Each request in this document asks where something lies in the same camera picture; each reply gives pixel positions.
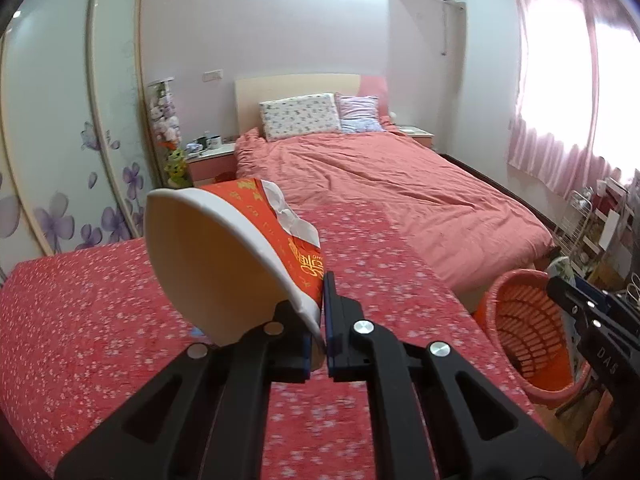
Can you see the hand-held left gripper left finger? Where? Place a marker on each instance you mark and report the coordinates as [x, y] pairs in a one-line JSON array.
[[285, 355]]

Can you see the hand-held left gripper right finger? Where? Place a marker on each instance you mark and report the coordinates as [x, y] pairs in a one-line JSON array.
[[330, 320]]

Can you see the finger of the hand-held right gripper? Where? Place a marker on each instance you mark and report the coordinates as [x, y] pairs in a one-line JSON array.
[[567, 292]]

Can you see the orange plastic basket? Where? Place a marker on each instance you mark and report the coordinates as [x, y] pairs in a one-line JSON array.
[[530, 330]]

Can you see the red paper noodle bowl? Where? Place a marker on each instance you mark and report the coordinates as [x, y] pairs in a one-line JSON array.
[[215, 260]]

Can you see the cluttered shelf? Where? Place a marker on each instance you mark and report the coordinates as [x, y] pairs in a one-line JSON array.
[[617, 230]]

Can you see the pink duvet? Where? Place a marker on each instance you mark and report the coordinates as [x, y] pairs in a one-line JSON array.
[[400, 185]]

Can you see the red floral blanket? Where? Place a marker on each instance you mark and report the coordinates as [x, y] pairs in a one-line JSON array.
[[100, 335]]

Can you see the pink nightstand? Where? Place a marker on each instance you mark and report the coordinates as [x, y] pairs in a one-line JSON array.
[[212, 167]]

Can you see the white topped nightstand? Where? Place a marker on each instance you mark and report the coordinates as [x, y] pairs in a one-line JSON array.
[[417, 135]]

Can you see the white floral pillow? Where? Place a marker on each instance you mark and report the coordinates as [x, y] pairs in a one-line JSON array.
[[300, 116]]

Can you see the pink curtain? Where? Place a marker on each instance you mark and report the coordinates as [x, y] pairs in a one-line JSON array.
[[550, 85]]

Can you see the pink striped pillow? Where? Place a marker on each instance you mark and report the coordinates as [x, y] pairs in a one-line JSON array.
[[357, 112]]

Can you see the green yellow toy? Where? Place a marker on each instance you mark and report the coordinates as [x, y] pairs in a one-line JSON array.
[[177, 167]]

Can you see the beige pink headboard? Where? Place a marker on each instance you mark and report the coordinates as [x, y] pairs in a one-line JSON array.
[[290, 87]]

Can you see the tall stand with plush toys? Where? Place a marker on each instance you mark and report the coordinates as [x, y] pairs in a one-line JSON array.
[[165, 115]]

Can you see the wardrobe with purple flowers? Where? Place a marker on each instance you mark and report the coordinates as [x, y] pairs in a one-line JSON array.
[[55, 110]]

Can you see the white wall socket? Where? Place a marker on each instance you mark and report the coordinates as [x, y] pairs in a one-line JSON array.
[[211, 75]]

